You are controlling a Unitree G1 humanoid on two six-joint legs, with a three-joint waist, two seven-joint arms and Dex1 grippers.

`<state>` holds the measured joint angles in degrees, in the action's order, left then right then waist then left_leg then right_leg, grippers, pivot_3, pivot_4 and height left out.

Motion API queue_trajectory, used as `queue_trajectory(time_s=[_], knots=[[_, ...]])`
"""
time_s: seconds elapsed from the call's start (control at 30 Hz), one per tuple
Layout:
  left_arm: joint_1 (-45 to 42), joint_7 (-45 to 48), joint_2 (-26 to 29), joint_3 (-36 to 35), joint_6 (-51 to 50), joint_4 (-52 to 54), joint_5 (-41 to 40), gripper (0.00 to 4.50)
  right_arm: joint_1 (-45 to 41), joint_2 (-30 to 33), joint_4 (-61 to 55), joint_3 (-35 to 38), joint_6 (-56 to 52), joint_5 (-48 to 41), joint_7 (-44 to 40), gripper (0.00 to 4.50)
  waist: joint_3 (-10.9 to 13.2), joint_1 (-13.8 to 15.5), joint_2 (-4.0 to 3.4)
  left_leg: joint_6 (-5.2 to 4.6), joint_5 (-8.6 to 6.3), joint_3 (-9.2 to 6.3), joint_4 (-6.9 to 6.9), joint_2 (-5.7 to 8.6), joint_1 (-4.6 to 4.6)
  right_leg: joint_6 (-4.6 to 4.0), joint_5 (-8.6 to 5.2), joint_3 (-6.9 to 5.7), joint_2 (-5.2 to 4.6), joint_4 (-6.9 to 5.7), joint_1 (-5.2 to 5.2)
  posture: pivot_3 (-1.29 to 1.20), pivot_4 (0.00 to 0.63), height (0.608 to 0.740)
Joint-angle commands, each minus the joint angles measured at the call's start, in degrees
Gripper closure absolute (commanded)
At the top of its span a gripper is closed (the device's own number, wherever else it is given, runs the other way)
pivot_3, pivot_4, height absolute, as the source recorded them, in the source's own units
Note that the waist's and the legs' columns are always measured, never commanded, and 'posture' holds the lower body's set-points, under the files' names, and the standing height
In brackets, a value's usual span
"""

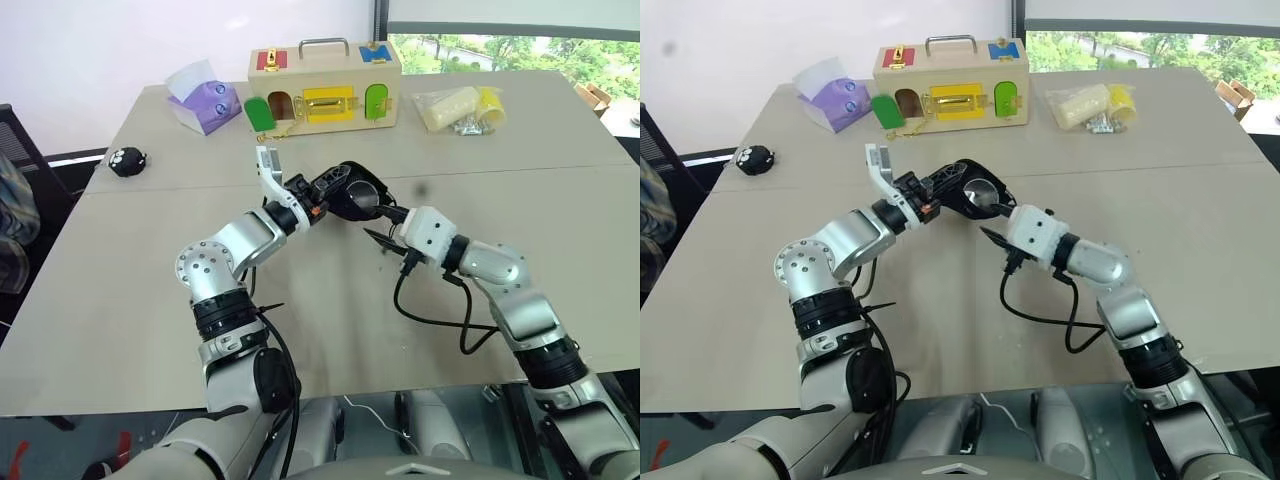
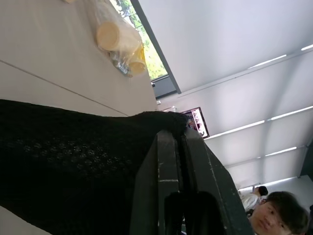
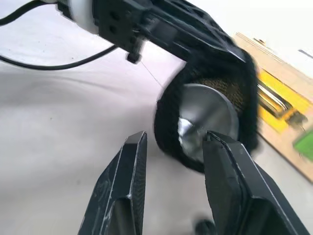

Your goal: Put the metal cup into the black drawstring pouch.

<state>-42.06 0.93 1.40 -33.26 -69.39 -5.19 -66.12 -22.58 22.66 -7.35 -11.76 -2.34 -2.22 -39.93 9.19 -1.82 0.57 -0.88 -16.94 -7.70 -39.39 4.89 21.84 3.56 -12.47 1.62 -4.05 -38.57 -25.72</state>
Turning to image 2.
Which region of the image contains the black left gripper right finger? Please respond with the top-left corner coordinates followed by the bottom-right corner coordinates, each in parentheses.
top-left (180, 126), bottom-right (254, 235)

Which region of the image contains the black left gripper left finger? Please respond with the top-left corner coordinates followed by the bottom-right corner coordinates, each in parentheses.
top-left (129, 131), bottom-right (183, 235)

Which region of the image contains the black drawstring pouch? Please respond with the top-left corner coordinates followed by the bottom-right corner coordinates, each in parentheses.
top-left (0, 98), bottom-right (189, 235)

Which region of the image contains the yellow plastic cup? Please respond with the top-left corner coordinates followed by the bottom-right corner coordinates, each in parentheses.
top-left (127, 47), bottom-right (148, 75)

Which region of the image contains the cream paper cup stack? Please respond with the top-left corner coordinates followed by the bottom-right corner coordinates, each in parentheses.
top-left (95, 21), bottom-right (143, 53)

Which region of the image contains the distant seated person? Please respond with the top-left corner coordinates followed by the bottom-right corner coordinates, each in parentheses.
top-left (252, 185), bottom-right (269, 197)

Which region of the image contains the ceiling light strip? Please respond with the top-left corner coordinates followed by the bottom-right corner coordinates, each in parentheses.
top-left (203, 119), bottom-right (266, 141)
top-left (265, 146), bottom-right (298, 158)
top-left (247, 54), bottom-right (287, 70)
top-left (267, 105), bottom-right (313, 121)

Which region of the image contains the black framed monitor screen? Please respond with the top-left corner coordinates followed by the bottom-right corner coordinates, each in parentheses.
top-left (181, 106), bottom-right (211, 138)

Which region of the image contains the person with black hair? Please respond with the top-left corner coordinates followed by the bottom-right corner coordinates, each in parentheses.
top-left (248, 190), bottom-right (311, 235)

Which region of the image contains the clear plastic bag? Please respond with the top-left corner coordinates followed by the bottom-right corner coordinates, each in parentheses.
top-left (90, 0), bottom-right (148, 78)

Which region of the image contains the dark green wall panel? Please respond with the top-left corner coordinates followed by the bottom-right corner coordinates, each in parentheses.
top-left (298, 143), bottom-right (313, 179)

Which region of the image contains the dark grey window frame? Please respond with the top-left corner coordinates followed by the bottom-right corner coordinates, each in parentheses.
top-left (130, 0), bottom-right (183, 99)

